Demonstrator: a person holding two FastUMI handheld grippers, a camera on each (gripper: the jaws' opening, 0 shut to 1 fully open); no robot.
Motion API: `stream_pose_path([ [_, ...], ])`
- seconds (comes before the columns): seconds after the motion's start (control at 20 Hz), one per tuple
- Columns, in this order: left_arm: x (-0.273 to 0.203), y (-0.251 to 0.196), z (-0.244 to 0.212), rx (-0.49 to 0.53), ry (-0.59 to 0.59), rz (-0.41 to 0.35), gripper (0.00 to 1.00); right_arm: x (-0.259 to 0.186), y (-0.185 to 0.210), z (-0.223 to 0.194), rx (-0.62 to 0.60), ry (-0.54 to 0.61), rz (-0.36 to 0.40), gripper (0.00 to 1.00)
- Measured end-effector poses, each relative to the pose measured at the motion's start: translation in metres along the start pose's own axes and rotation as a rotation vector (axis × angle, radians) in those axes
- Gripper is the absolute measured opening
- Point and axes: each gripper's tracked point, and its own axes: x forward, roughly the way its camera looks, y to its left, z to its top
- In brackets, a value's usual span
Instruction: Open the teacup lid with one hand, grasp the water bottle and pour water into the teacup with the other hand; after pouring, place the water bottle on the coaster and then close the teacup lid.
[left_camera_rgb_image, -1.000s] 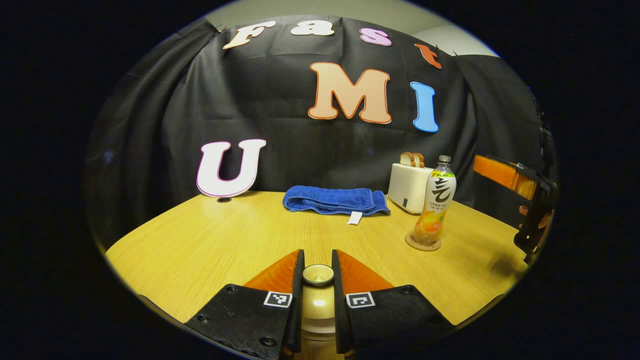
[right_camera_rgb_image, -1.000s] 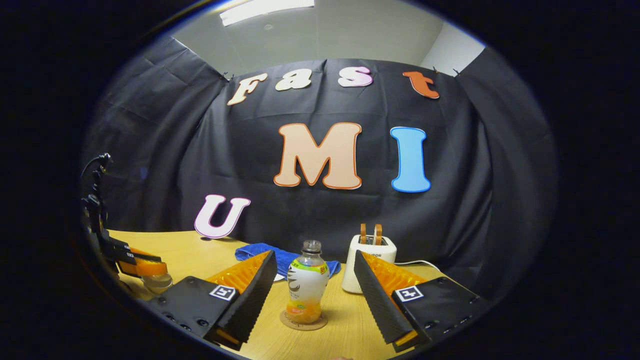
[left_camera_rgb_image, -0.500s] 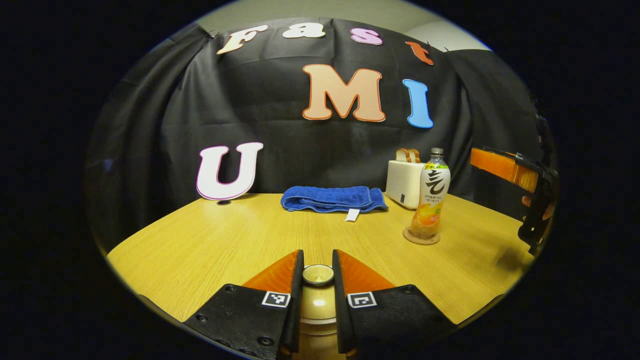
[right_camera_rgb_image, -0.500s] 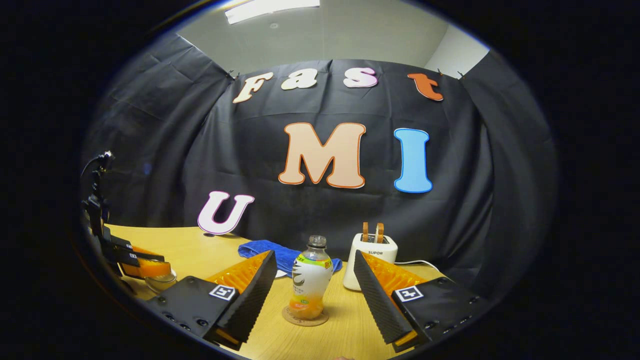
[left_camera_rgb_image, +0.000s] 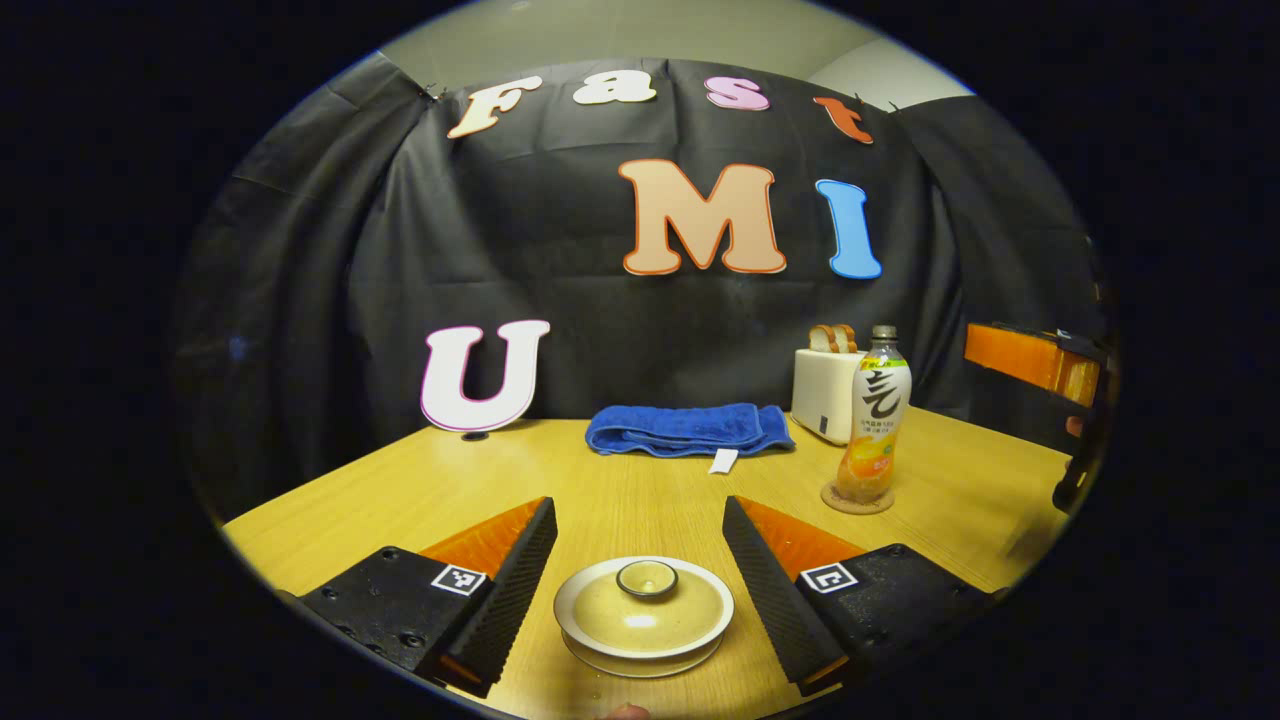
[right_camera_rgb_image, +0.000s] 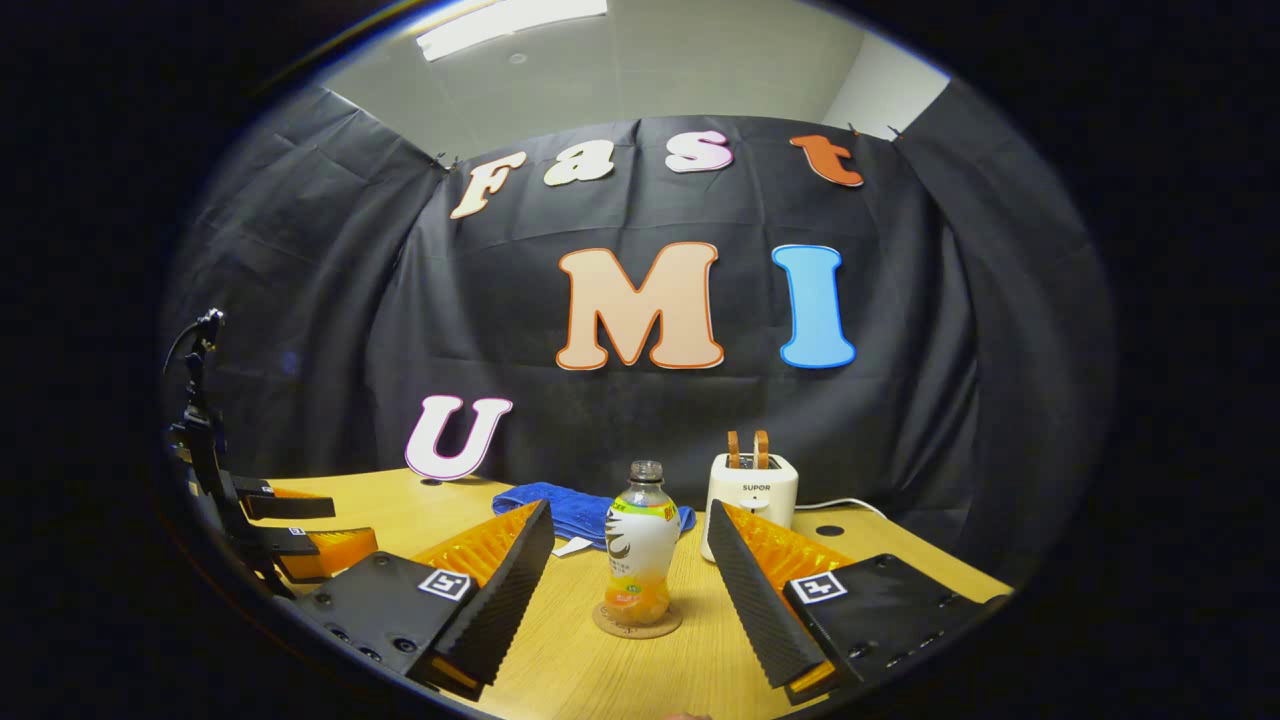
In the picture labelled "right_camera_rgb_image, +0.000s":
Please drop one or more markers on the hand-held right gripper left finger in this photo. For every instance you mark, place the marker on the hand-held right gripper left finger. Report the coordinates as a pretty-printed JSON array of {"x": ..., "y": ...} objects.
[{"x": 510, "y": 590}]

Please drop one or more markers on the black backdrop cloth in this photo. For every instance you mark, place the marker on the black backdrop cloth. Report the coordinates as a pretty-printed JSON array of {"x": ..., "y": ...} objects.
[{"x": 950, "y": 350}]

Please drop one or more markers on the clear water bottle white label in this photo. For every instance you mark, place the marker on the clear water bottle white label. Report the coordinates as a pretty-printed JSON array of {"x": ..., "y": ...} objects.
[{"x": 640, "y": 550}]

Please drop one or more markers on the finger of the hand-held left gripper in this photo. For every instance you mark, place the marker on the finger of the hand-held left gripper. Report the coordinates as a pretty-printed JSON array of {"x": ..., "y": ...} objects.
[
  {"x": 290, "y": 505},
  {"x": 335, "y": 550}
]

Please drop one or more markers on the brown toast slice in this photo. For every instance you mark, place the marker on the brown toast slice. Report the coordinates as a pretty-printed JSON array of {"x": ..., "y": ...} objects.
[
  {"x": 761, "y": 450},
  {"x": 733, "y": 450}
]

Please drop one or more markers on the round brown coaster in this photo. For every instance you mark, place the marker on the round brown coaster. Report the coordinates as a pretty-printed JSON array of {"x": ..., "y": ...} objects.
[{"x": 660, "y": 626}]

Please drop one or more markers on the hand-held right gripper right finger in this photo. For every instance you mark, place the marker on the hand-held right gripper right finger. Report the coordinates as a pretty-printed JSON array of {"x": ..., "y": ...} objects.
[{"x": 750, "y": 600}]

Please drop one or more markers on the blue towel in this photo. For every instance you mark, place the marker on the blue towel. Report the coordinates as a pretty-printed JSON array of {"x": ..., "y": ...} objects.
[{"x": 560, "y": 505}]

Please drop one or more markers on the cream toaster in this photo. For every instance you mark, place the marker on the cream toaster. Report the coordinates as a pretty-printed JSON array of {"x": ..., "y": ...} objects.
[{"x": 765, "y": 495}]

